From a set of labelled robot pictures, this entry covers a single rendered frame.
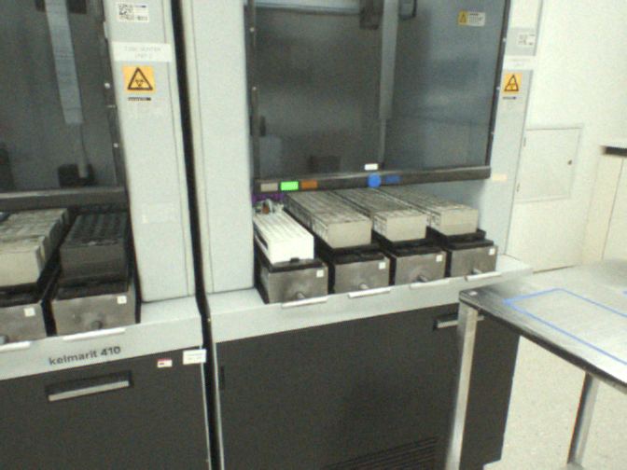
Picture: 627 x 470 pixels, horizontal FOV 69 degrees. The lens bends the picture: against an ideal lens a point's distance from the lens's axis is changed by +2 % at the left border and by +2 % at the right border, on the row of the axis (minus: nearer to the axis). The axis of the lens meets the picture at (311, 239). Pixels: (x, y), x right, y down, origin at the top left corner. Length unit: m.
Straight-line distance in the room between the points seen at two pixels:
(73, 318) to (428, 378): 0.85
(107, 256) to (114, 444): 0.39
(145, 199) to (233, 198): 0.18
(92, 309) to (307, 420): 0.56
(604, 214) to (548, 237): 0.34
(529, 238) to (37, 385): 2.68
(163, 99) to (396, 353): 0.79
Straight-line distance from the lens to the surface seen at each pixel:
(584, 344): 0.79
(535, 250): 3.14
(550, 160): 3.03
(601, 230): 3.32
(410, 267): 1.09
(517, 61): 1.28
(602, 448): 2.01
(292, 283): 0.98
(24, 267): 1.02
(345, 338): 1.09
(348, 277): 1.03
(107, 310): 0.96
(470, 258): 1.19
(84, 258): 1.00
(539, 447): 1.91
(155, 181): 0.97
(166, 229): 0.99
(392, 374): 1.21
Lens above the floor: 1.17
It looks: 18 degrees down
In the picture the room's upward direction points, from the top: straight up
